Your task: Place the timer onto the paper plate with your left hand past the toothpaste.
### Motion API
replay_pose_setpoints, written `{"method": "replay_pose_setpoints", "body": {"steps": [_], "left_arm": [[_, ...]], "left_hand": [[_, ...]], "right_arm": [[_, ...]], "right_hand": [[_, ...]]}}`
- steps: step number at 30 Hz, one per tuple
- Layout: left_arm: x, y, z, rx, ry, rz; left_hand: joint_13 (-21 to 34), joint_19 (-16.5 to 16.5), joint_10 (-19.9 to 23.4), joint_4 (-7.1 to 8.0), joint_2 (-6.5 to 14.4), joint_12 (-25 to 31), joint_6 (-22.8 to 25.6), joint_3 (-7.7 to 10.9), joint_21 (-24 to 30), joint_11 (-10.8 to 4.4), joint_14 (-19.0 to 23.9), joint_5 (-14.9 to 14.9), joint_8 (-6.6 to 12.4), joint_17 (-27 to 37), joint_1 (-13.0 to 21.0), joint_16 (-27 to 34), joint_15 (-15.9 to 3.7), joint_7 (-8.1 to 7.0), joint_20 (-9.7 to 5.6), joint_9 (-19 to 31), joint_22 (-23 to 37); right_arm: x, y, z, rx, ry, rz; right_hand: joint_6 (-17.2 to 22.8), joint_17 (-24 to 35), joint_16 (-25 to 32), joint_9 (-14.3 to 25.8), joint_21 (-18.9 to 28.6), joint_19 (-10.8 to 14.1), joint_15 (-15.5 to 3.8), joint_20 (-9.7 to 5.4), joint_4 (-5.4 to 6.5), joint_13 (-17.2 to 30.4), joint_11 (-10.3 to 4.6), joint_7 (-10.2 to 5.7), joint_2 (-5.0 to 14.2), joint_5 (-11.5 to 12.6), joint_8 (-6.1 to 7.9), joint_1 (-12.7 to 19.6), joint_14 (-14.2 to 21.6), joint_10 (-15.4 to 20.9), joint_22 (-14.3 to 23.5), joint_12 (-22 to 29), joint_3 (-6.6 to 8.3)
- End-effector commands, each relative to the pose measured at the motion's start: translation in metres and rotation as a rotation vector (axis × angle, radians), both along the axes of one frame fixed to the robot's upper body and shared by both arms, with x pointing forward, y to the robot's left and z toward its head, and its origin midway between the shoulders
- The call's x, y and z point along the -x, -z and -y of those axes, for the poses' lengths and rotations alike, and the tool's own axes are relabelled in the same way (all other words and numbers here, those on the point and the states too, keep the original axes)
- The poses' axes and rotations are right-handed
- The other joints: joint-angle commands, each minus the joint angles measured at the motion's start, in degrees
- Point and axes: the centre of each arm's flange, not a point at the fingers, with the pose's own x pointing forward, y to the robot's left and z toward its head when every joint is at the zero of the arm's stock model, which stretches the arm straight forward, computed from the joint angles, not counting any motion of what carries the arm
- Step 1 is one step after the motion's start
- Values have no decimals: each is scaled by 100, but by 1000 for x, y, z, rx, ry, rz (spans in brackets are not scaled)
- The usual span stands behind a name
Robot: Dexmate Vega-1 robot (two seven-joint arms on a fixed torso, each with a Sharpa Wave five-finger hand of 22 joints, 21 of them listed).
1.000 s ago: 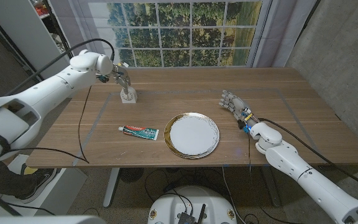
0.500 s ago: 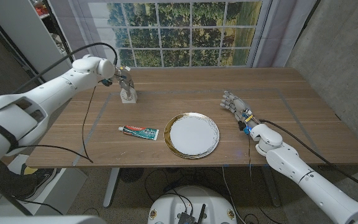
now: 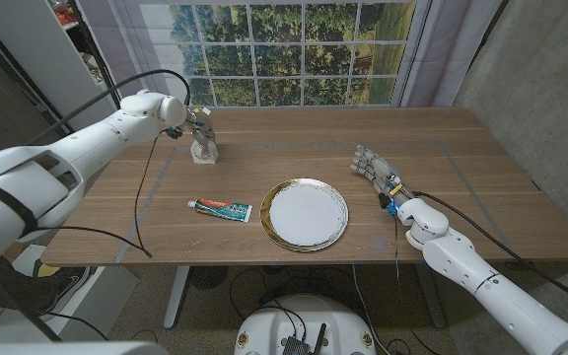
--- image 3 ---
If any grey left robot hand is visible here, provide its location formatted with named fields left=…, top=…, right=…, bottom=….
left=184, top=106, right=217, bottom=157

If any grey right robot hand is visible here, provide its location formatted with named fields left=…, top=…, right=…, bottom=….
left=350, top=144, right=416, bottom=212

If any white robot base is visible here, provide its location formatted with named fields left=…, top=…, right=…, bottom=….
left=233, top=294, right=378, bottom=355

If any gold rimmed paper plate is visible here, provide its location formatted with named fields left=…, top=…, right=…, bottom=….
left=259, top=177, right=350, bottom=253

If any toothpaste tube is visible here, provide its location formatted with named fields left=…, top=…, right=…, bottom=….
left=187, top=198, right=254, bottom=224

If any printed window backdrop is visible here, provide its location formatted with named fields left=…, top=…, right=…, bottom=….
left=79, top=0, right=505, bottom=108

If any black shelf rack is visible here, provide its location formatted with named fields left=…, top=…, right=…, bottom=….
left=49, top=0, right=122, bottom=109

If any dark table leg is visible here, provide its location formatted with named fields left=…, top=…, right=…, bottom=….
left=413, top=263, right=447, bottom=329

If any white table leg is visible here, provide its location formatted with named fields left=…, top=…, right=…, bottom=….
left=163, top=265, right=191, bottom=330

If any white cabinet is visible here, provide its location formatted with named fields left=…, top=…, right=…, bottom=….
left=0, top=0, right=118, bottom=132

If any black electronics module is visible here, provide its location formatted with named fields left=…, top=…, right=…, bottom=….
left=281, top=322, right=328, bottom=355

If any white box under table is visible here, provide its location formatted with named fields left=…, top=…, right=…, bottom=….
left=0, top=245, right=141, bottom=343

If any black sneaker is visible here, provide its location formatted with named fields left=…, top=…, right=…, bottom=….
left=31, top=258, right=92, bottom=318

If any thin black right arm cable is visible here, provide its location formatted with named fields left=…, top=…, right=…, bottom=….
left=392, top=212, right=402, bottom=302

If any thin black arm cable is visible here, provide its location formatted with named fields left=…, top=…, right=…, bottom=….
left=30, top=128, right=168, bottom=259
left=392, top=212, right=402, bottom=302

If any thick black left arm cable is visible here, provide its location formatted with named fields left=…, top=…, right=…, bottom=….
left=26, top=68, right=192, bottom=147

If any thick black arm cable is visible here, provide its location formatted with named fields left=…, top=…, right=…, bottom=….
left=26, top=68, right=192, bottom=147
left=413, top=190, right=568, bottom=313

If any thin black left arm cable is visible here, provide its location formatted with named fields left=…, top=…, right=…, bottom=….
left=30, top=128, right=168, bottom=259

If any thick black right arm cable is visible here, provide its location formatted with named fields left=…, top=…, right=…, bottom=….
left=413, top=190, right=568, bottom=313

